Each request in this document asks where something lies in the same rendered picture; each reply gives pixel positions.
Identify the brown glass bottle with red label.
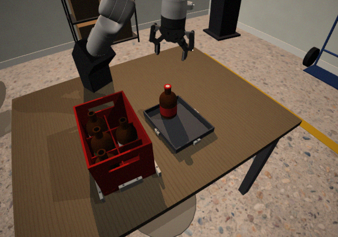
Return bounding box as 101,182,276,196
159,84,177,119

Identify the red plastic bottle crate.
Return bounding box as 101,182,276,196
75,96,156,196

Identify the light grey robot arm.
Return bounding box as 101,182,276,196
86,0,194,58

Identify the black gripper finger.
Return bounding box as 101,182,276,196
149,23,169,55
173,30,194,61

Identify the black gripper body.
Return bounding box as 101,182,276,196
159,15,186,43

